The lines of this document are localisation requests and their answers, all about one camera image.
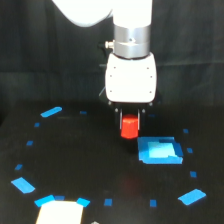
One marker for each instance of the blue tape square target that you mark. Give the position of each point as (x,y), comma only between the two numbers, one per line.
(159,150)

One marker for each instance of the blue tape strip bottom right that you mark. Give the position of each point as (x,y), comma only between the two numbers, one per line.
(192,197)

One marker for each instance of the blue tape strip top left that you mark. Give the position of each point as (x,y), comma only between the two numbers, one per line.
(51,112)

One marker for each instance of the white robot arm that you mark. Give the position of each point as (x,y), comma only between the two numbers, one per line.
(131,24)

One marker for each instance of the black backdrop curtain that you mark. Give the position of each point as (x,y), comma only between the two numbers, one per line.
(44,57)

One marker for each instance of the white paper sheet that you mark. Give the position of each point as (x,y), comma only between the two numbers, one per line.
(60,212)

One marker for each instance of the blue tape strip bottom left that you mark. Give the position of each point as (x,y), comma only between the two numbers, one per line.
(44,200)

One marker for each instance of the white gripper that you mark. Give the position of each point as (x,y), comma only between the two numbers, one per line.
(131,81)

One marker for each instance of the red hexagonal block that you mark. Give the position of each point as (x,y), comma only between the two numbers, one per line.
(129,128)

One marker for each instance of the blue tape strip by paper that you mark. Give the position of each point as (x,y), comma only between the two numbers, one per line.
(83,202)

